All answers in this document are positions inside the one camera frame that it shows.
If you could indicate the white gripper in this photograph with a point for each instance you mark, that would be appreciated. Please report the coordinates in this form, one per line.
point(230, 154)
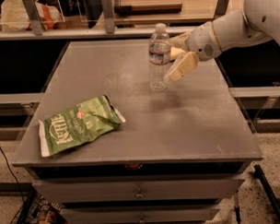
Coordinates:
point(201, 42)

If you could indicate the clear plastic water bottle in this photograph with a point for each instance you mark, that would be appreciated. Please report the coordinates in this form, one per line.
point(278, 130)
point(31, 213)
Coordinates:
point(159, 58)

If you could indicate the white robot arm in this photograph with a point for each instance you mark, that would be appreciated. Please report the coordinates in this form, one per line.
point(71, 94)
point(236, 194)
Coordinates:
point(257, 22)

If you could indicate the yellow sponge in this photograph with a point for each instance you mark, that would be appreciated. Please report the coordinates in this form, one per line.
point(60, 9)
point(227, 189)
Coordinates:
point(175, 52)

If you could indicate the wooden tray on shelf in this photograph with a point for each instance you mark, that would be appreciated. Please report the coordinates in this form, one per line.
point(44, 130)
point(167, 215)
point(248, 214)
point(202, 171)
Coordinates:
point(136, 7)

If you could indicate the green Kettle chips bag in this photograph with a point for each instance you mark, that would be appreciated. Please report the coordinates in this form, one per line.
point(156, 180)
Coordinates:
point(78, 125)

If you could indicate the grey drawer cabinet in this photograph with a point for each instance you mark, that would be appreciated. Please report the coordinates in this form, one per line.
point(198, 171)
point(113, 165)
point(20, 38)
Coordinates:
point(194, 128)

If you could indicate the white plastic bag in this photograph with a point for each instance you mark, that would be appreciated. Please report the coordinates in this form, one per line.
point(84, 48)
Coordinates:
point(14, 15)

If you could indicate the upper grey drawer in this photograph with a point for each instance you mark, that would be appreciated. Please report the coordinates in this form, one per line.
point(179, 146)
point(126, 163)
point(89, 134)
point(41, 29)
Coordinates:
point(75, 191)

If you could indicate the grey drawer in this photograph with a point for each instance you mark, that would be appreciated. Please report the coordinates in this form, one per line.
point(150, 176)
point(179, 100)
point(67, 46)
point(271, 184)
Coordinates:
point(75, 191)
point(138, 214)

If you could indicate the lower grey drawer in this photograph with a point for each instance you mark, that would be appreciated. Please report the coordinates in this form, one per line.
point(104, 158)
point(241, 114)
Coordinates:
point(138, 214)

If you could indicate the metal shelf rail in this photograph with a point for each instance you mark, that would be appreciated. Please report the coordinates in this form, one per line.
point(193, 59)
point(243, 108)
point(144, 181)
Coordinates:
point(77, 34)

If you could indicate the black wire basket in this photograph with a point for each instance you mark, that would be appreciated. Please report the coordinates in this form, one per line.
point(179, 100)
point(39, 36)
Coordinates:
point(37, 210)

